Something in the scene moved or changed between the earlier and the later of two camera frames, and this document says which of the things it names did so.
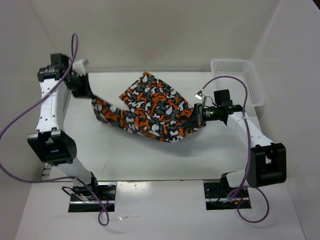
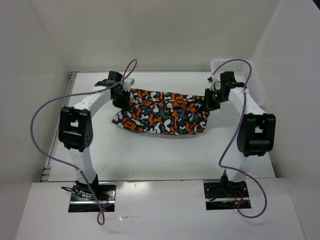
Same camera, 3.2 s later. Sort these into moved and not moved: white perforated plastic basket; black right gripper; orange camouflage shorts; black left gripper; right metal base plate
Moved: black left gripper; black right gripper; orange camouflage shorts
Not moved: white perforated plastic basket; right metal base plate
